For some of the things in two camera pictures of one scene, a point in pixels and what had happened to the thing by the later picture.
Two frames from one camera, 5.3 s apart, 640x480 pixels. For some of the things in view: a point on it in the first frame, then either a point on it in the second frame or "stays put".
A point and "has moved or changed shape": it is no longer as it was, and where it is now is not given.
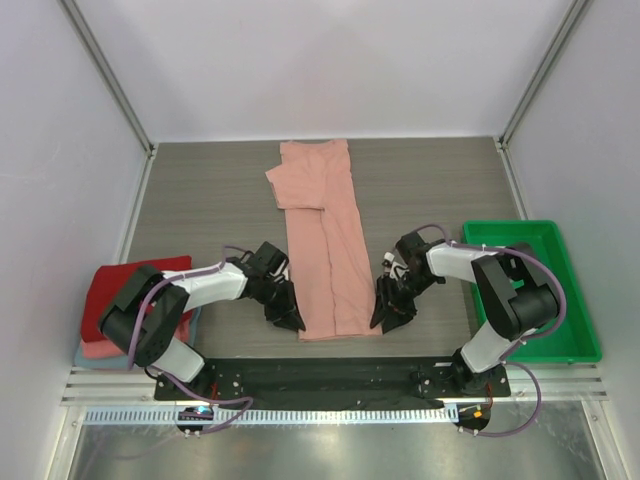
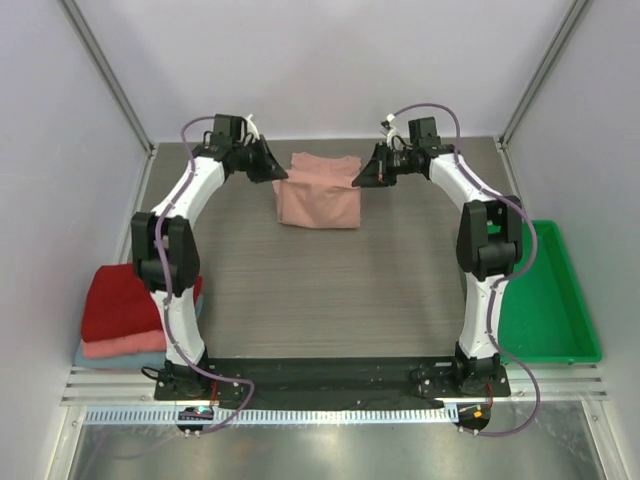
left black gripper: x=287 y=314 -> x=269 y=168
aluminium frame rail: x=136 y=386 stays put
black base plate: x=331 y=379 stays put
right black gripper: x=396 y=298 -> x=383 y=165
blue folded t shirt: x=122 y=362 stays put
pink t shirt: x=330 y=253 has moved or changed shape
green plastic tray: x=575 y=339 stays put
